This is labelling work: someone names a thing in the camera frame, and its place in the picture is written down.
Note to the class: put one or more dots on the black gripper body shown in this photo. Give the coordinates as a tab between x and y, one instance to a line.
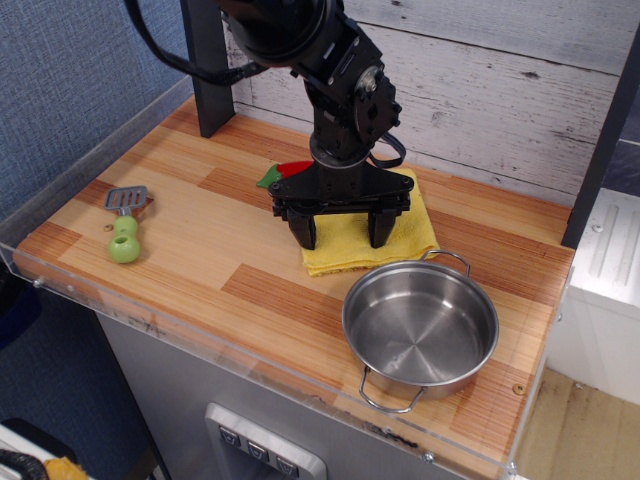
361	188

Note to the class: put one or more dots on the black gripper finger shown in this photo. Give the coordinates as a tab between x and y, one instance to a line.
380	226
303	228

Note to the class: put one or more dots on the yellow cloth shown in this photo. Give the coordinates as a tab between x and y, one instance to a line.
343	242

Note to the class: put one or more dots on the red toy chili pepper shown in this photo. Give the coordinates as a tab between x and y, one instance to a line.
282	171

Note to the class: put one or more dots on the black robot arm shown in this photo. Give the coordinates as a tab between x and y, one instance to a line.
353	152

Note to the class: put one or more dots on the stainless steel pot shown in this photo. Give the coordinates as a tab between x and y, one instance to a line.
422	330

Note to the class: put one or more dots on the grey toy fridge cabinet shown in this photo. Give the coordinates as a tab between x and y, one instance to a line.
173	388

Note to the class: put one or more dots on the silver dispenser button panel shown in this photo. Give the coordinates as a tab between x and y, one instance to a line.
246	450

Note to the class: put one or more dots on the white side cabinet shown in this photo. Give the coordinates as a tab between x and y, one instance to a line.
595	339

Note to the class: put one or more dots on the clear acrylic table guard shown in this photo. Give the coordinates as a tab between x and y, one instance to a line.
219	277

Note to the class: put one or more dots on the yellow object bottom left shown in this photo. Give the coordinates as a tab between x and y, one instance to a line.
64	469

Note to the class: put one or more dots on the green handled toy spatula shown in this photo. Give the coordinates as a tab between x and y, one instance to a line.
125	246

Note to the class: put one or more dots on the dark left frame post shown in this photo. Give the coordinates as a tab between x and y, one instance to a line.
206	48

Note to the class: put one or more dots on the dark frame post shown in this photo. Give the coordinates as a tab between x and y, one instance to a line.
611	131
206	48

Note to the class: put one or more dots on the dark right frame post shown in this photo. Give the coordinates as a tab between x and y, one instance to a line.
611	131

